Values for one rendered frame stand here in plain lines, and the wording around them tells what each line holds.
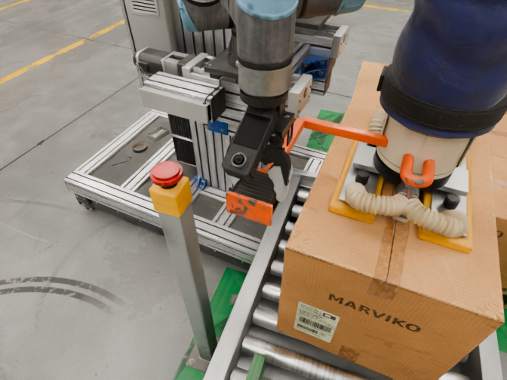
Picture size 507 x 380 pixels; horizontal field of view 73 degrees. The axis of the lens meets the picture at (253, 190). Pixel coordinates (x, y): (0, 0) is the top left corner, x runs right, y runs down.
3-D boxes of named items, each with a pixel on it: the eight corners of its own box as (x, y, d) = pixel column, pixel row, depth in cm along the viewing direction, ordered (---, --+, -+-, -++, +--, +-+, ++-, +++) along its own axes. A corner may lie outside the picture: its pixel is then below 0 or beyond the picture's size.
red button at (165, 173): (175, 197, 73) (172, 184, 70) (146, 189, 75) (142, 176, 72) (190, 176, 78) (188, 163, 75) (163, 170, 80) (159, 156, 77)
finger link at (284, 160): (297, 180, 58) (283, 136, 53) (294, 186, 57) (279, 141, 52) (272, 180, 60) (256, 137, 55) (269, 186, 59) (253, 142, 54)
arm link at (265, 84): (281, 75, 44) (223, 63, 46) (279, 107, 47) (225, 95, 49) (299, 53, 49) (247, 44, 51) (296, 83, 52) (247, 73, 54)
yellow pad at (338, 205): (373, 225, 74) (378, 209, 71) (327, 211, 77) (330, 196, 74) (394, 139, 96) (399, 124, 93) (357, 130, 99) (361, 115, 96)
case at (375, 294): (424, 392, 87) (505, 323, 59) (275, 329, 98) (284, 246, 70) (436, 223, 126) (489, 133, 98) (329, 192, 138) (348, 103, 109)
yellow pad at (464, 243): (469, 255, 69) (480, 240, 65) (416, 239, 72) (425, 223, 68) (468, 156, 91) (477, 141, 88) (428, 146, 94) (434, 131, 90)
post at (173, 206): (213, 364, 144) (175, 197, 73) (198, 358, 145) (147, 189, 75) (219, 348, 148) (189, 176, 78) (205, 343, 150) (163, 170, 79)
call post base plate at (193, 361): (218, 378, 140) (218, 375, 138) (185, 365, 143) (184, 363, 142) (232, 342, 150) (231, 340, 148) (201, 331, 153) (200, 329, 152)
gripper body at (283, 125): (293, 142, 61) (299, 78, 52) (276, 172, 55) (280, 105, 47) (253, 133, 63) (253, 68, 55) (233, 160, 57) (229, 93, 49)
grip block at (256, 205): (270, 226, 61) (271, 207, 57) (226, 212, 63) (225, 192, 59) (287, 195, 66) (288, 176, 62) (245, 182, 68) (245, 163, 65)
